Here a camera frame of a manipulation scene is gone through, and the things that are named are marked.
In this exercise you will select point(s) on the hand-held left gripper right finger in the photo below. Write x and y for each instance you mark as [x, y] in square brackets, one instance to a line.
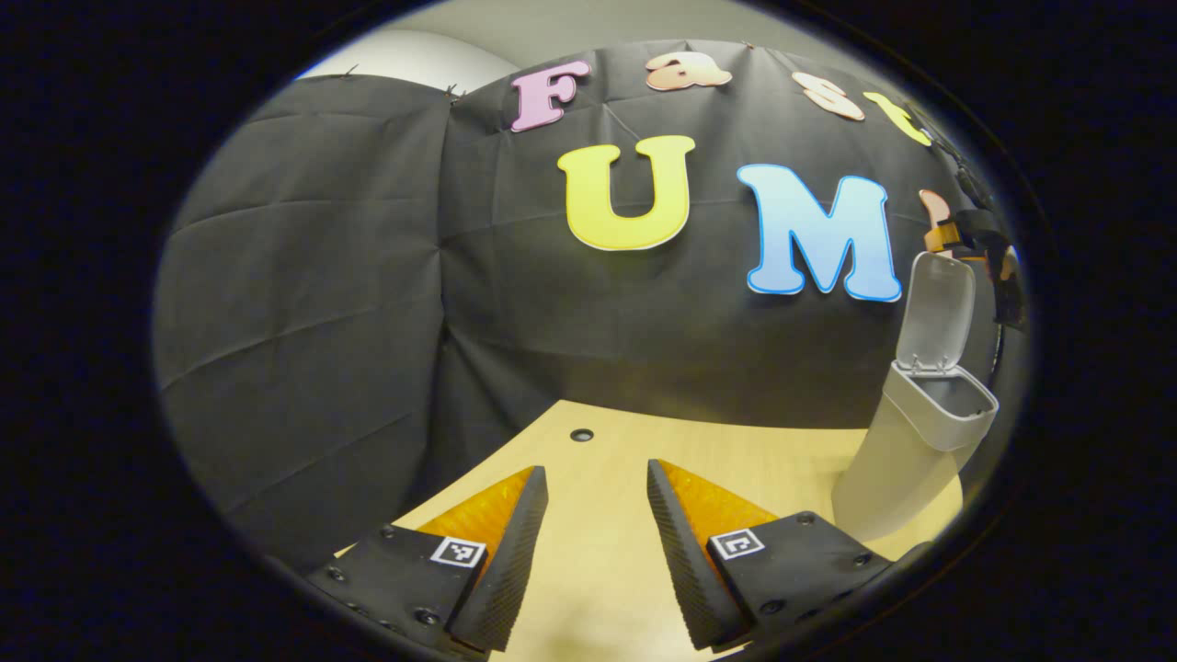
[690, 570]

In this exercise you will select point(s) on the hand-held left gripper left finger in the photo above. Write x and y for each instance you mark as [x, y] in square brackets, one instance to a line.
[510, 570]

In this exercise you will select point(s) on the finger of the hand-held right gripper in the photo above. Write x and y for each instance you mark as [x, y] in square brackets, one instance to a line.
[975, 230]

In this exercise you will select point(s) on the white desktop garbage bin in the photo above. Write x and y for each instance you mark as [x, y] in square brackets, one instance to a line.
[901, 460]

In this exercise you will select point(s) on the wooden desktop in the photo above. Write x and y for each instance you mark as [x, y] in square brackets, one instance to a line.
[598, 552]

